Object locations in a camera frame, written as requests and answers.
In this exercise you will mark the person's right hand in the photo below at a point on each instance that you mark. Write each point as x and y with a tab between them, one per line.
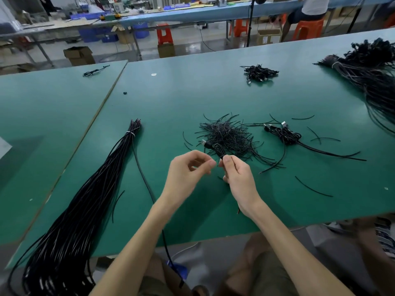
242	185

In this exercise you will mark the red plastic stool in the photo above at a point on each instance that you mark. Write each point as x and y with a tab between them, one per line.
165	34

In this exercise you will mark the small cardboard box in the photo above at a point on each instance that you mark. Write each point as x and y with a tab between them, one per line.
166	50

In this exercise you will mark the open cardboard box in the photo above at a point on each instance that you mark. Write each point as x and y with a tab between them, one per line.
79	56

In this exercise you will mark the person's left hand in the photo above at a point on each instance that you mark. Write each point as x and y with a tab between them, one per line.
185	178

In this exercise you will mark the black fan on stand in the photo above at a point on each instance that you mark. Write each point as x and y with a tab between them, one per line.
250	18

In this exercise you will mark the long blue workbench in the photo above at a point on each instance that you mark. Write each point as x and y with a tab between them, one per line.
203	10

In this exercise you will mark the person's brown shorts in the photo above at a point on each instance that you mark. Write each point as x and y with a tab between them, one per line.
259	271

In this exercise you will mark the black tripod stand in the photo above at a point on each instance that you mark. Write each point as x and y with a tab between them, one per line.
358	12

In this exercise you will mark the large white box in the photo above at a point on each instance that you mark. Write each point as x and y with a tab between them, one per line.
4	149

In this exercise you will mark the person's right leg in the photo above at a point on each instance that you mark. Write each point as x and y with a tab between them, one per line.
376	252

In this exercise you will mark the orange plastic stool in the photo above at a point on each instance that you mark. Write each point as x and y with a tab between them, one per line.
240	28
308	30

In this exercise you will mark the blue plastic item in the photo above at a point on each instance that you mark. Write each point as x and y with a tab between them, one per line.
179	270

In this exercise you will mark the person's left forearm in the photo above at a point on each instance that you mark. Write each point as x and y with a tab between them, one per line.
133	252

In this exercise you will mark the person's right forearm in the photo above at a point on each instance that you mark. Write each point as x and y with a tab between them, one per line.
299	255

